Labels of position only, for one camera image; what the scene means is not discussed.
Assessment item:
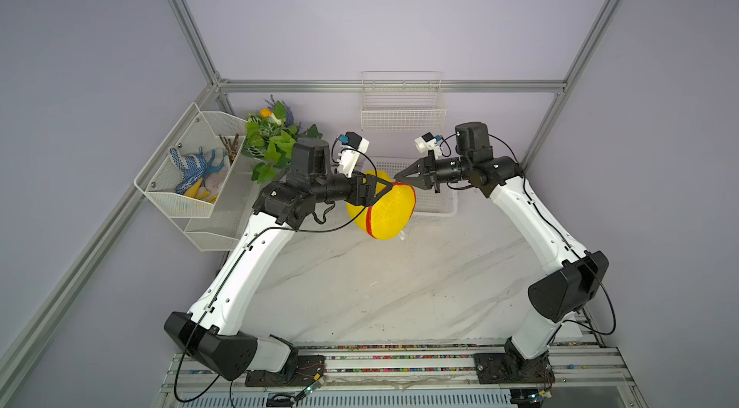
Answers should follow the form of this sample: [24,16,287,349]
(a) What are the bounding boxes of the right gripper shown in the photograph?
[396,153,473,194]

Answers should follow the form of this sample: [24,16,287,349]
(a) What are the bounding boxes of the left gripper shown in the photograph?
[313,166,394,206]

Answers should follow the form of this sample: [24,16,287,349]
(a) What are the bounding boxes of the yellow mesh laundry bag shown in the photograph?
[354,182,417,241]

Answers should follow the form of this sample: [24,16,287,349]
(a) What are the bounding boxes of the teal garden rake yellow handle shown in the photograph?
[171,148,230,203]

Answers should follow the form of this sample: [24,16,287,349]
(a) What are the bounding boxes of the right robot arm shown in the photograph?
[396,121,609,362]

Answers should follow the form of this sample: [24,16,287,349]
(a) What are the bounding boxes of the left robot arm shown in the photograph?
[164,132,392,381]

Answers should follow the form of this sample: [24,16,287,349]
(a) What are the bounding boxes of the white plastic basket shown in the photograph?
[373,157,458,224]

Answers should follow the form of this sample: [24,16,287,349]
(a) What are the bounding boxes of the artificial green plant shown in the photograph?
[242,96,323,185]

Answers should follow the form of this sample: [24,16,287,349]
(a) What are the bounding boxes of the brown twigs in shelf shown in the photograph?
[219,134,241,164]

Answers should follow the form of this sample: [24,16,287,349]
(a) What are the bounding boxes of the white cloth in shelf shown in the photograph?
[204,167,229,203]

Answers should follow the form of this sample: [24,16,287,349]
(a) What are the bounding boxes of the white mesh corner shelf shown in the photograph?
[134,104,256,252]

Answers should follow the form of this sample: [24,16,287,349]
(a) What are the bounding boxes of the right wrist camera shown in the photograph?
[414,133,443,159]

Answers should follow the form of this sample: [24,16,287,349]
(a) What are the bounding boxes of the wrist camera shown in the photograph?
[337,131,370,178]
[414,133,443,159]

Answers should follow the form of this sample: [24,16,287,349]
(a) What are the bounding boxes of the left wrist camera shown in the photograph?
[337,131,370,178]

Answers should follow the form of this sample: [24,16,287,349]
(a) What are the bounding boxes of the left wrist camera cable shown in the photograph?
[299,144,379,235]

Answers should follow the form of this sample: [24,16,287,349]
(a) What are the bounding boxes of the white wire wall basket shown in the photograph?
[360,71,446,132]

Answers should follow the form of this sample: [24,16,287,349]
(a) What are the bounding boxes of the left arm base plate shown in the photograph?
[244,354,325,388]

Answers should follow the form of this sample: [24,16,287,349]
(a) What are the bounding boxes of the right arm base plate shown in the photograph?
[473,353,554,386]

